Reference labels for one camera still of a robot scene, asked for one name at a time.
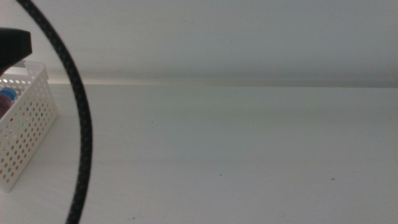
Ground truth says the clear water bottle blue cap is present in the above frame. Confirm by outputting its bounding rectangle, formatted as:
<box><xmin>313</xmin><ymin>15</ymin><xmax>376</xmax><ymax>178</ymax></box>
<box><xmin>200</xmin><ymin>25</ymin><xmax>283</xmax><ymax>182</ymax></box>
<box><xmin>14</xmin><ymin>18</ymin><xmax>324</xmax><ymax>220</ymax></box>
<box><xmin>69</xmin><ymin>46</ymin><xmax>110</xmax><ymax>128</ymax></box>
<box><xmin>0</xmin><ymin>86</ymin><xmax>19</xmax><ymax>102</ymax></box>

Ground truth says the red cola can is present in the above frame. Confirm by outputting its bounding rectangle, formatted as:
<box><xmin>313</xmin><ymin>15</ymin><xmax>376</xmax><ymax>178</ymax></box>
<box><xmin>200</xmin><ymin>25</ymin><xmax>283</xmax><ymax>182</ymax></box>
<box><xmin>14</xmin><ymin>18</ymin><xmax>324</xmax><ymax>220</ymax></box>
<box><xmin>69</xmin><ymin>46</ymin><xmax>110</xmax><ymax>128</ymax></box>
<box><xmin>0</xmin><ymin>95</ymin><xmax>14</xmax><ymax>121</ymax></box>

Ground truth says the white perforated plastic basket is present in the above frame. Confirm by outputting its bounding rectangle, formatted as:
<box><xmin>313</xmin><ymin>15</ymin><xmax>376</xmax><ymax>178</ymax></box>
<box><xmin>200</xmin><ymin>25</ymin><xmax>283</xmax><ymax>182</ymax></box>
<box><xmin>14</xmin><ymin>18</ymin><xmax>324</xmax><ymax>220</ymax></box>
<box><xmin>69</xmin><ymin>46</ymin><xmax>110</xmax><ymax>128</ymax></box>
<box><xmin>0</xmin><ymin>60</ymin><xmax>59</xmax><ymax>193</ymax></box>

